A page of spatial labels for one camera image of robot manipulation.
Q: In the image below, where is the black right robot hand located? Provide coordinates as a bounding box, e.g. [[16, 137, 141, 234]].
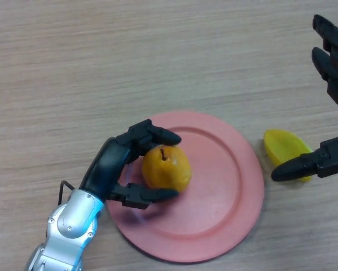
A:
[[271, 14, 338, 182]]

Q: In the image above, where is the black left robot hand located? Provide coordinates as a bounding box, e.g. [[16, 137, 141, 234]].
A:
[[78, 119, 182, 210]]

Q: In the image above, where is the yellow pear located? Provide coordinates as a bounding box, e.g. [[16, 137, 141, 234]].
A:
[[142, 144, 192, 194]]

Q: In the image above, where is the pink round plate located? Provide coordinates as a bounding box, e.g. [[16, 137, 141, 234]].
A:
[[105, 110, 265, 264]]

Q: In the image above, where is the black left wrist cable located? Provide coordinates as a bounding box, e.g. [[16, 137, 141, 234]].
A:
[[58, 180, 75, 206]]

